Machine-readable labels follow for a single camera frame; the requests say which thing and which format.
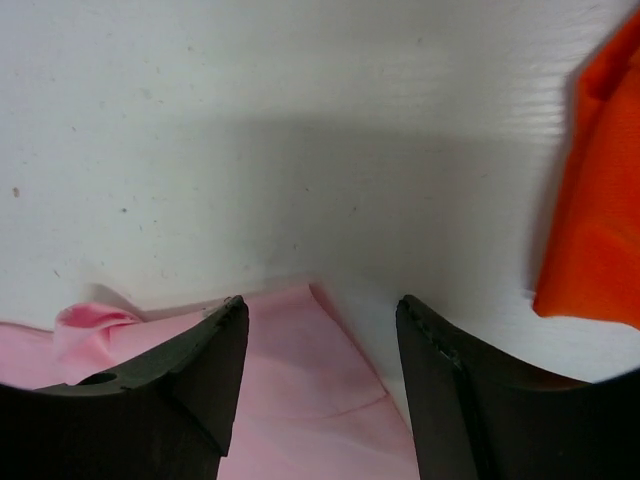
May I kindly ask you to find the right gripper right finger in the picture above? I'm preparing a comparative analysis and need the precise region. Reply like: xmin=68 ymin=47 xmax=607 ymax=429
xmin=396 ymin=295 xmax=639 ymax=479

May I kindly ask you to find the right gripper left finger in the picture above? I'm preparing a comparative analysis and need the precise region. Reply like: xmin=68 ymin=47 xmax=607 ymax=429
xmin=1 ymin=296 xmax=249 ymax=479

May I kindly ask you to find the pink t shirt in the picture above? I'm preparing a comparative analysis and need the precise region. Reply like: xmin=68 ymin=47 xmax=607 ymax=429
xmin=1 ymin=286 xmax=418 ymax=479

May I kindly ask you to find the orange t shirt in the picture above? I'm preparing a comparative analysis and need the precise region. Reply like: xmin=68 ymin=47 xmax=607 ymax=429
xmin=533 ymin=14 xmax=639 ymax=327

